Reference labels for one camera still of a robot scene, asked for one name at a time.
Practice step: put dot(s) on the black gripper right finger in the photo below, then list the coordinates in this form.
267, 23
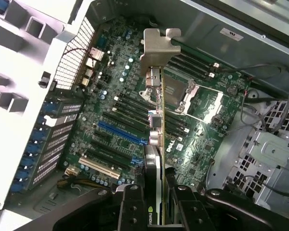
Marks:
190, 207

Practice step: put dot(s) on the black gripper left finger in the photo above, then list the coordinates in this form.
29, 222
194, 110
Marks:
132, 207

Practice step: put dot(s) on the white expansion slot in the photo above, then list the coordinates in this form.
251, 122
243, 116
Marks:
98, 168

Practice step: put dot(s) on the green motherboard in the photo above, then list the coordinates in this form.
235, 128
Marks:
202, 149

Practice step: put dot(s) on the blue expansion slot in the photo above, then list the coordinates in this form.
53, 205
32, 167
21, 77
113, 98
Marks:
120, 131

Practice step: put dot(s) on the black expansion slot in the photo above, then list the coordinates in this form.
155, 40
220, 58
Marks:
125, 123

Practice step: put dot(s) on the metal drive cage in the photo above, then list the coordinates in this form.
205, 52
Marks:
272, 149

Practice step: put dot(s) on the metal socket cover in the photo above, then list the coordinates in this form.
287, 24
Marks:
213, 108

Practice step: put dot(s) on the CPU socket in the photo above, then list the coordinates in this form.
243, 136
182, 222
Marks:
174, 92

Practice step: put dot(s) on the coin cell battery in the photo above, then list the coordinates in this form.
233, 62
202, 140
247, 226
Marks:
232, 90

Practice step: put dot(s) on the white case sticker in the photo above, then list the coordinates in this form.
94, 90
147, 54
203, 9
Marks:
231, 33

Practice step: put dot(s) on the open black PC case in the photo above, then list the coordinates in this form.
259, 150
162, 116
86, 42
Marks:
207, 24

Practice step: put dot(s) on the black chassis intrusion switch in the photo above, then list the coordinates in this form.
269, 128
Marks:
45, 80

